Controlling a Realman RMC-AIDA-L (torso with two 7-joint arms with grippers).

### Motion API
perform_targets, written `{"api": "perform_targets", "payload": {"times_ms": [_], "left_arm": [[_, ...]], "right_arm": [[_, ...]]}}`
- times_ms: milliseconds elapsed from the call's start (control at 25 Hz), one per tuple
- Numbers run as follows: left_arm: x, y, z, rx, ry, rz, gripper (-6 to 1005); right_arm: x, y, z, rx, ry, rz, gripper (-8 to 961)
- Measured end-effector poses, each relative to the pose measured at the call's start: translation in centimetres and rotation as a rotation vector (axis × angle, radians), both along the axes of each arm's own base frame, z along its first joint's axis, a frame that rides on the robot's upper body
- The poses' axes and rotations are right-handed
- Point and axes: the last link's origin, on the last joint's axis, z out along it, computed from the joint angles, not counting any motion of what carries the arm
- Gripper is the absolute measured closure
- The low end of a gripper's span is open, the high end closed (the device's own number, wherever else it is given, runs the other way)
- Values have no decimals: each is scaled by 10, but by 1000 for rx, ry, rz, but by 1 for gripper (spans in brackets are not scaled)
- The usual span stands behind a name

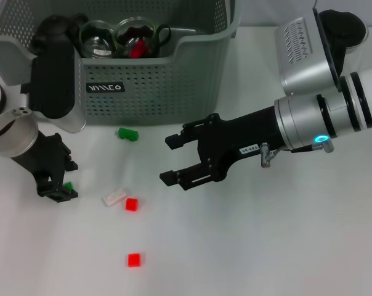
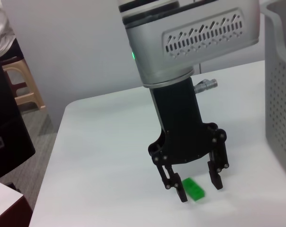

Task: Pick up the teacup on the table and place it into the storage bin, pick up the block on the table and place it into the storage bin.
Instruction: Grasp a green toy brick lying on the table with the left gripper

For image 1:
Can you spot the green toy brick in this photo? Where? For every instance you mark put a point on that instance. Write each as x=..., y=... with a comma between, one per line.
x=129, y=134
x=68, y=185

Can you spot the grey perforated storage bin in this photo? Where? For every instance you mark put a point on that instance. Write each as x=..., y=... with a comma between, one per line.
x=158, y=92

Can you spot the small red cube brick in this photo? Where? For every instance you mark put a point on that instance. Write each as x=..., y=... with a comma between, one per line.
x=131, y=204
x=133, y=260

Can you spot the right gripper silver metal fitting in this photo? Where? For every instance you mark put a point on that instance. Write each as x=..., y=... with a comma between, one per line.
x=265, y=155

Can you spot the dark clay teapot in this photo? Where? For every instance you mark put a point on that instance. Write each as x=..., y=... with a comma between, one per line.
x=50, y=26

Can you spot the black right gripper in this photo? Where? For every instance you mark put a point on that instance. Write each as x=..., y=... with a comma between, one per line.
x=235, y=138

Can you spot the glass teacup with black sleeve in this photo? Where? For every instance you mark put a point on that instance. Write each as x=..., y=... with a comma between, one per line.
x=96, y=40
x=152, y=34

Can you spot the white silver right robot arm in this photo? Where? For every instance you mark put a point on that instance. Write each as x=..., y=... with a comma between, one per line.
x=312, y=123

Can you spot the dark red curved brick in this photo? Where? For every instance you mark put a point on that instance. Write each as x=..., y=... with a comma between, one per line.
x=138, y=49

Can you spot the white two-stud brick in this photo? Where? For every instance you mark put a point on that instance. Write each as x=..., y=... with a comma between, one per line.
x=115, y=197

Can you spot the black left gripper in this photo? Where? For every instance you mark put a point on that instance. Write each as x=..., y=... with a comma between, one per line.
x=47, y=154

